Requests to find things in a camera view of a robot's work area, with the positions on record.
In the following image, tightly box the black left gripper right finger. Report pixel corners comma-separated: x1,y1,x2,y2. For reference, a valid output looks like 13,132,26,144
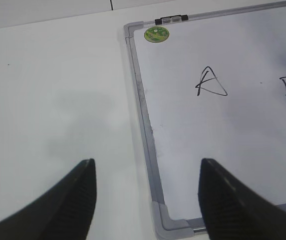
198,158,286,240

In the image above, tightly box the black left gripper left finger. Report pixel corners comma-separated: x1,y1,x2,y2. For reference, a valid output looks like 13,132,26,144
0,159,97,240

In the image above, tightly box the round green sticker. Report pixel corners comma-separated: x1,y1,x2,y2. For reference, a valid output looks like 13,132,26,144
144,26,170,43

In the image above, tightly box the white board with grey frame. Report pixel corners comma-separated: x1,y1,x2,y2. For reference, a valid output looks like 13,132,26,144
124,0,286,240

